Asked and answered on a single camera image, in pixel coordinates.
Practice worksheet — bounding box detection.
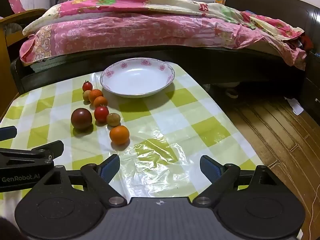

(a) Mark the bed with pink quilt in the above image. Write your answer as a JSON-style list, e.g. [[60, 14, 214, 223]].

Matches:
[[11, 42, 309, 94]]

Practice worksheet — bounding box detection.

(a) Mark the pink and cream printed quilt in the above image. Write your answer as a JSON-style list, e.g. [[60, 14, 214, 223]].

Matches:
[[22, 0, 305, 43]]

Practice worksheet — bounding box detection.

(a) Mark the large orange mandarin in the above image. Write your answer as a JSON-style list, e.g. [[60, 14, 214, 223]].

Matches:
[[109, 125, 130, 146]]

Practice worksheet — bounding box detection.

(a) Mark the wooden chair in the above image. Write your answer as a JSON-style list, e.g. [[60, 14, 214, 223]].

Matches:
[[0, 9, 54, 117]]

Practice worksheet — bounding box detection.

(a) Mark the white crumpled paper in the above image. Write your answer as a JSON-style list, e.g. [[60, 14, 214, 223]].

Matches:
[[284, 97, 304, 116]]

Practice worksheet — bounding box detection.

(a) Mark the small orange mandarin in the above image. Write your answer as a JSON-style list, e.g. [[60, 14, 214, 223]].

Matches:
[[93, 96, 108, 108], [89, 89, 104, 103]]

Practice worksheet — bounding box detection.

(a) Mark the white shoe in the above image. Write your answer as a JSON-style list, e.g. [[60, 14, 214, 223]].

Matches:
[[225, 87, 240, 98]]

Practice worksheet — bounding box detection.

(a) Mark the pink floral bed sheet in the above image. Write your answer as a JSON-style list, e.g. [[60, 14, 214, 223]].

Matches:
[[20, 12, 307, 71]]

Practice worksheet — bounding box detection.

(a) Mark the dark wooden nightstand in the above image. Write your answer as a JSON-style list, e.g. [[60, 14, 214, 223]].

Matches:
[[300, 51, 320, 124]]

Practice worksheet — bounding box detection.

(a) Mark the dark wooden headboard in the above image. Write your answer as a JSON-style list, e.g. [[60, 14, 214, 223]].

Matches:
[[225, 0, 320, 32]]

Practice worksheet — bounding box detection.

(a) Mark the pink cloth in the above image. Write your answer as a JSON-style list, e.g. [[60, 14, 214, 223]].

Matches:
[[6, 0, 28, 14]]

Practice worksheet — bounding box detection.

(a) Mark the red cloth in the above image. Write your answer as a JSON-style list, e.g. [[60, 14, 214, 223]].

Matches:
[[299, 34, 314, 52]]

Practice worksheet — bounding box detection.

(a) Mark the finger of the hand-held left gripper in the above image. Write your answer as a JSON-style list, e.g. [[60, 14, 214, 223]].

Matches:
[[0, 126, 17, 142], [0, 140, 64, 167]]

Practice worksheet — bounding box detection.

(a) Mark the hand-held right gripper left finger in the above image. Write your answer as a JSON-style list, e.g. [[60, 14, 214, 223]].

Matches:
[[30, 154, 127, 207]]

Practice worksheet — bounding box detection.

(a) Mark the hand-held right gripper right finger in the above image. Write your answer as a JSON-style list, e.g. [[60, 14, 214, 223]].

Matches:
[[192, 155, 294, 208]]

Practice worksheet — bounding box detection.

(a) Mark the white floral rim plate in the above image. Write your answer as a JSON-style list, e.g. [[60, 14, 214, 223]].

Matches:
[[100, 57, 175, 98]]

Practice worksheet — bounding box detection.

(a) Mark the large dark purple tomato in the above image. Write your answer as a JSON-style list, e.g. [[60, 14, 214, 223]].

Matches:
[[71, 108, 93, 130]]

